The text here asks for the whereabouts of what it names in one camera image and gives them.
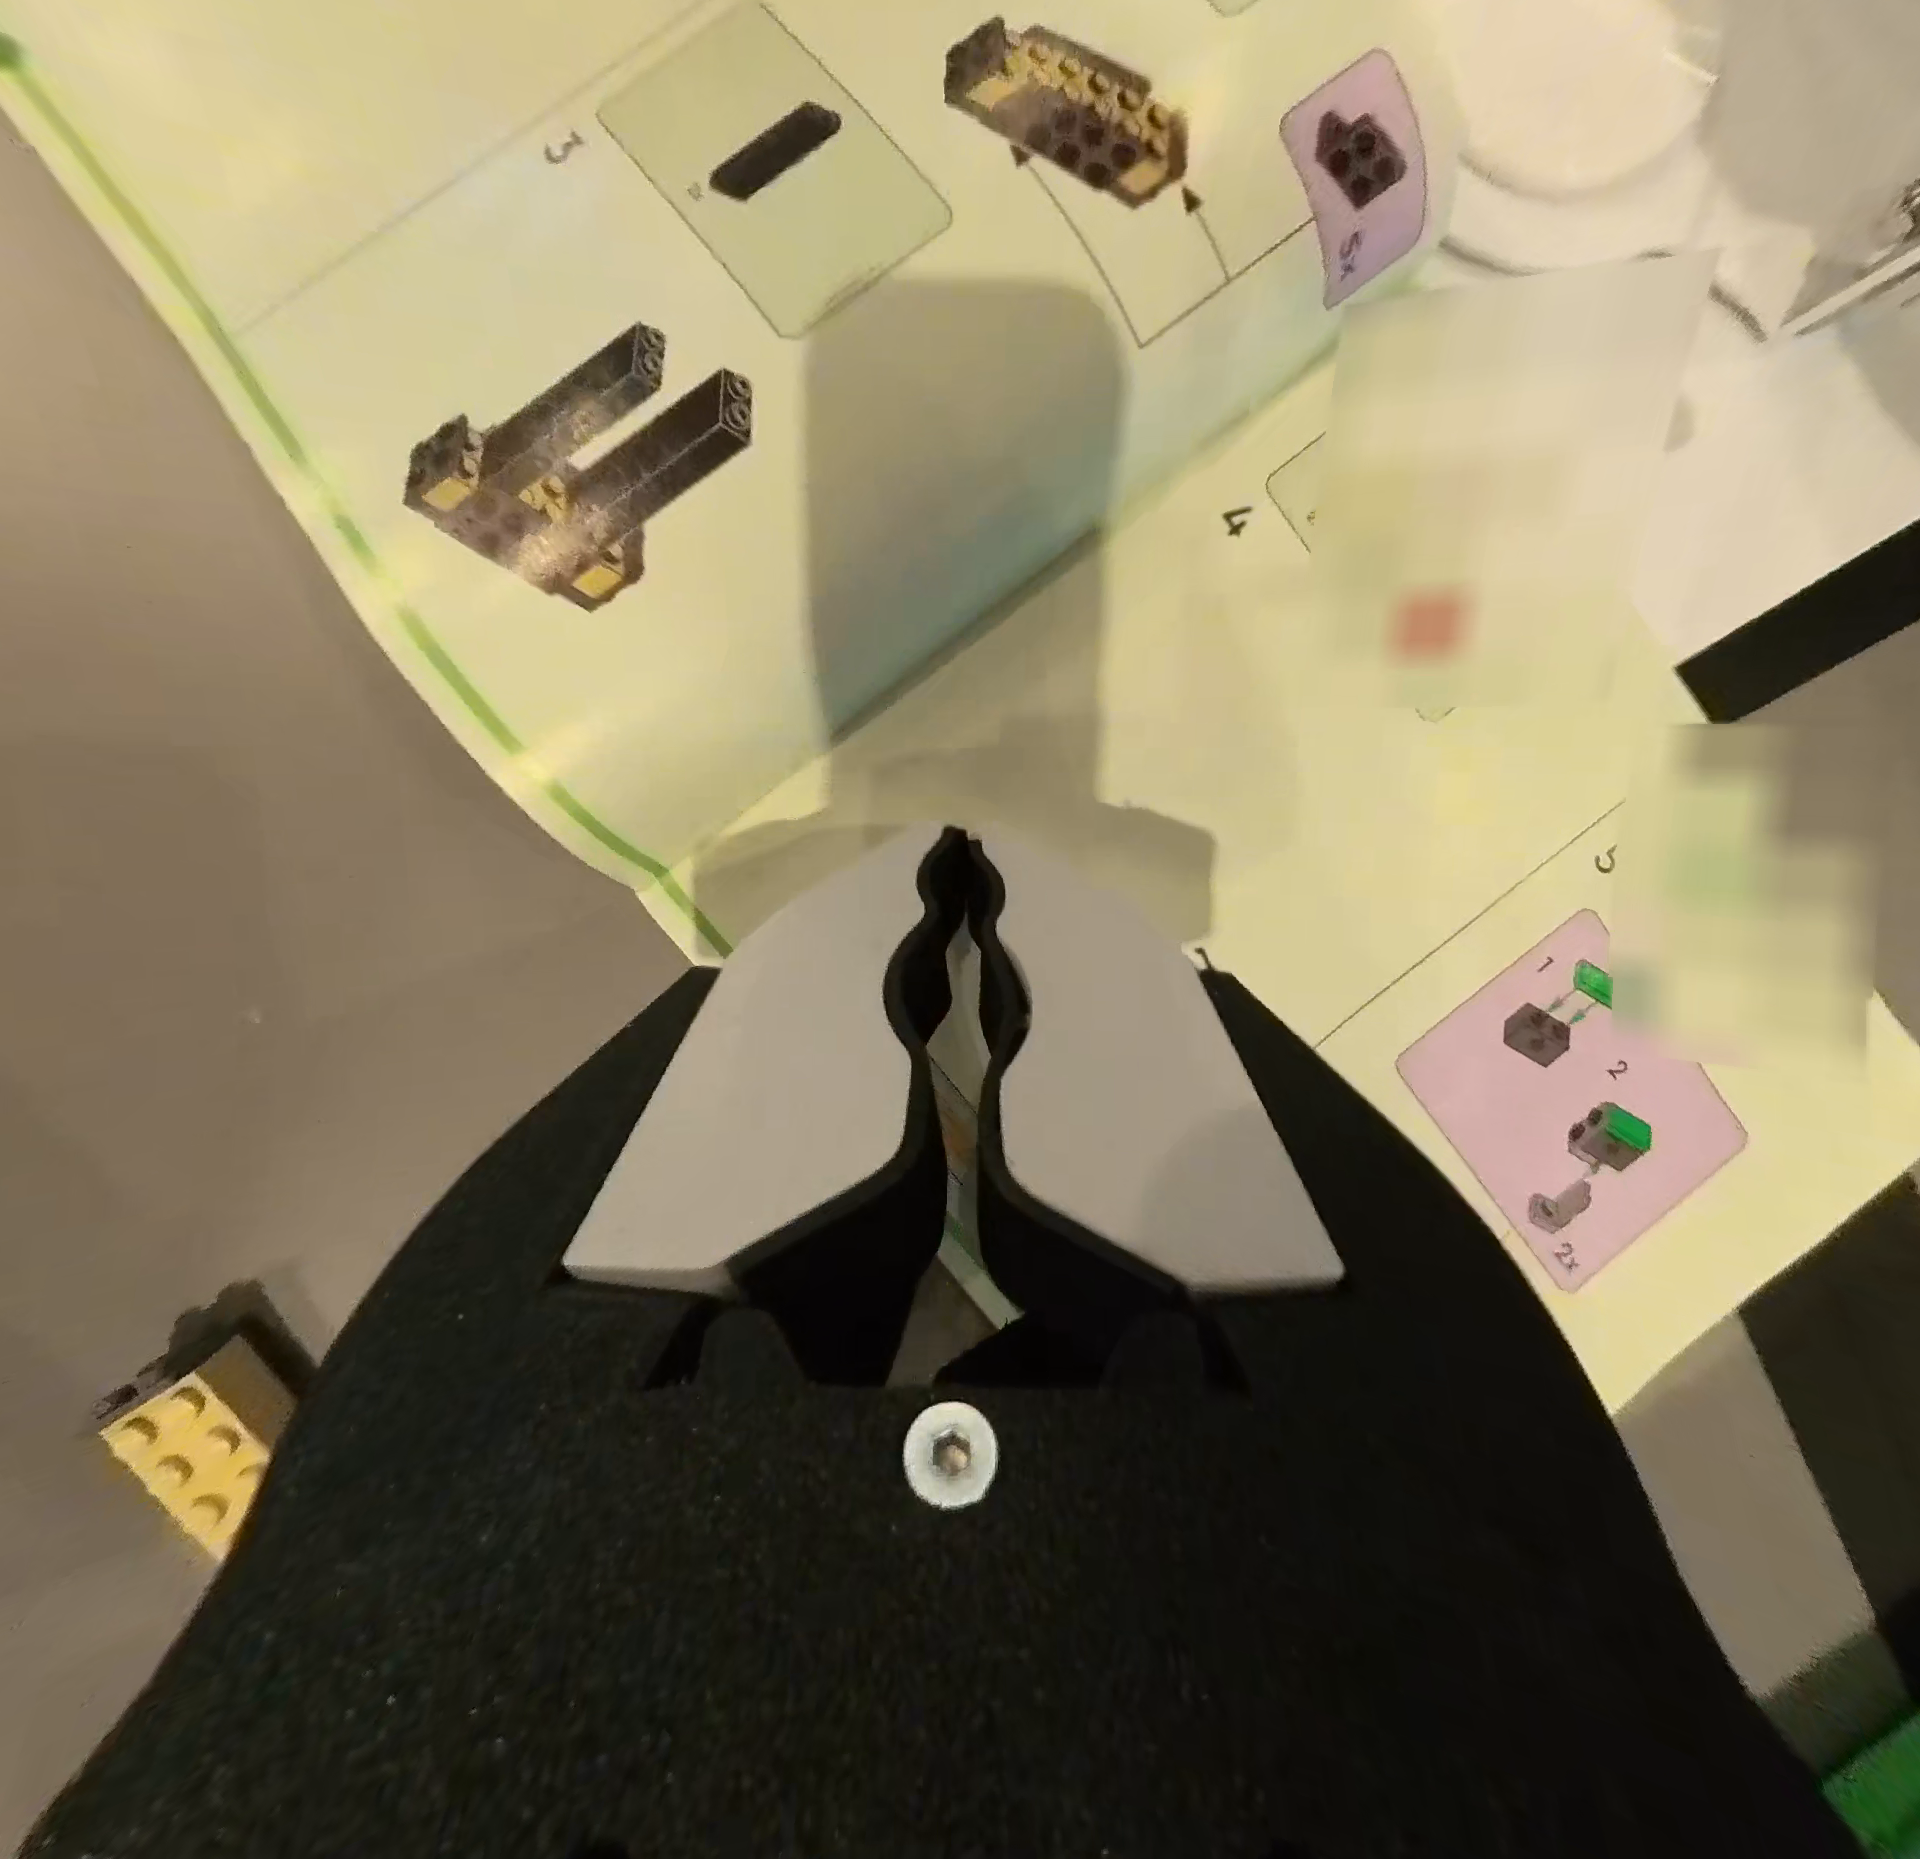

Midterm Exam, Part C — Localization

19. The green toy box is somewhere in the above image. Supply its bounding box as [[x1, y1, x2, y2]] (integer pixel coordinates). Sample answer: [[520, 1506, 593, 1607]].
[[1808, 1724, 1920, 1859]]

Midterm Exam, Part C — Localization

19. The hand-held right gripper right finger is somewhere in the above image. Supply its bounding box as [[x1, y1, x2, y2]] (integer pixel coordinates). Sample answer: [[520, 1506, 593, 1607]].
[[949, 828, 1346, 1392]]

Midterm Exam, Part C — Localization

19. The pale green instruction booklet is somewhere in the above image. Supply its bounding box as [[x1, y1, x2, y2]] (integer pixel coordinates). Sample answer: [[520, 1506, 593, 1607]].
[[0, 0, 1890, 1418]]

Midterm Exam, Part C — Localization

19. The grey desk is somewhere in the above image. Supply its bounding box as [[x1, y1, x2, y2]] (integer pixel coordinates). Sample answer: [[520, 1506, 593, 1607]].
[[0, 104, 1920, 1817]]

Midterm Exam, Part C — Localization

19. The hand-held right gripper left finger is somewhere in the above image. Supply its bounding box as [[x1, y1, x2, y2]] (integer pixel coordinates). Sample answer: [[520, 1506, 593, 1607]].
[[561, 822, 965, 1388]]

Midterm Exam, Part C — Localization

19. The tan long brick assembly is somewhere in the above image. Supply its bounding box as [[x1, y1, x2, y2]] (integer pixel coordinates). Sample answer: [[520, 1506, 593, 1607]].
[[82, 1282, 310, 1569]]

